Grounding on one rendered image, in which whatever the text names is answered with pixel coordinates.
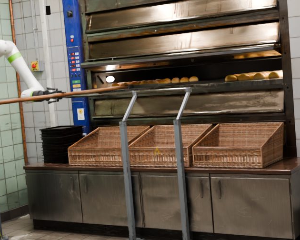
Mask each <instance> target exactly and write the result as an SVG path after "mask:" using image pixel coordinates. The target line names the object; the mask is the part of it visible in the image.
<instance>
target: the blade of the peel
mask: <svg viewBox="0 0 300 240"><path fill-rule="evenodd" d="M165 85H172V84H170V83H154V84H140V85H133V86H134V88H144V87H158V86H165Z"/></svg>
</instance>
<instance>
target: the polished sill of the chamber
mask: <svg viewBox="0 0 300 240"><path fill-rule="evenodd" d="M273 84H283V79H269V80H249V81H235V82H220V83H206V84H192V85H178V86H163V87H149V88H135V89H121V90H110V91H103V92H117V91H132V90H153V89H168V88H183V87H191V88H192V90H196V89H211V88H227V87H242V86H258V85H273ZM103 92H99V93H103Z"/></svg>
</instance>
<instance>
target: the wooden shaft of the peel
mask: <svg viewBox="0 0 300 240"><path fill-rule="evenodd" d="M127 88H128V85H124V86H117V87H108V88H100V89H92V90H81V91H73V92H66V93H57V94H49V95H41V96H33V97H25V98H17V99H9V100H0V105H3V104H10V103H18V102H25V101H33V100H43V99H51V98H58V97H66V96H73V95H81V94H88V93H95V92H103V91H110V90H121V89H127Z"/></svg>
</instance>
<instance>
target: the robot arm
mask: <svg viewBox="0 0 300 240"><path fill-rule="evenodd" d="M3 55H4V56H5V58H6V59H7V60H8V62H9V63H10V64H11V65H12V67H13V68H14V69H15V70H16V71H17V73H18V74H19V75H20V76H21V78H22V79H23V80H24V82H25V83H26V85H27V87H28V88H29V89H28V90H25V91H23V92H22V93H21V96H20V98H25V97H33V96H41V95H49V94H53V93H66V92H62V91H61V90H58V89H56V88H50V87H47V88H46V89H47V90H46V91H45V90H44V88H43V87H42V86H41V85H40V84H39V82H38V81H37V80H36V78H35V77H34V76H33V74H32V73H31V71H30V69H29V68H28V66H27V64H26V62H25V61H24V59H23V57H22V55H21V54H20V52H19V50H18V49H17V47H16V46H15V44H14V43H13V42H12V41H9V40H7V41H4V40H0V57H2V56H3ZM48 90H56V91H54V92H49V91H48ZM62 98H66V97H58V98H51V99H55V101H49V100H50V99H43V100H33V101H25V102H24V103H26V104H29V103H33V102H43V101H44V100H46V101H47V102H48V104H51V103H54V102H59V100H61V99H62Z"/></svg>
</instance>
